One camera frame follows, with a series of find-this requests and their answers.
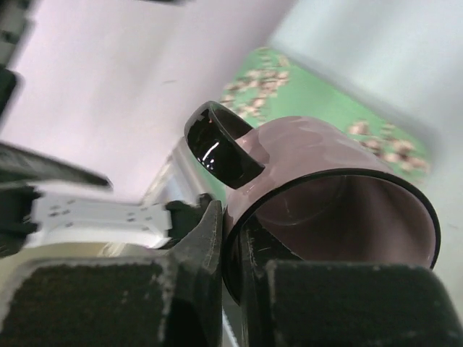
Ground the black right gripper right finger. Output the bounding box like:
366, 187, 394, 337
239, 223, 462, 346

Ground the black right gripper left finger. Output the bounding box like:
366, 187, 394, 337
1, 200, 222, 346

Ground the mauve mug black handle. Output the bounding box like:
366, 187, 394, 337
184, 101, 441, 301

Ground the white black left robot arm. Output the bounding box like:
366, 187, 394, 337
1, 1, 203, 252

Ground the green floral tray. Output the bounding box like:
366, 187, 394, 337
221, 47, 430, 184

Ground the grey slotted cable duct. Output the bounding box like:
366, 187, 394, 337
221, 310, 239, 347

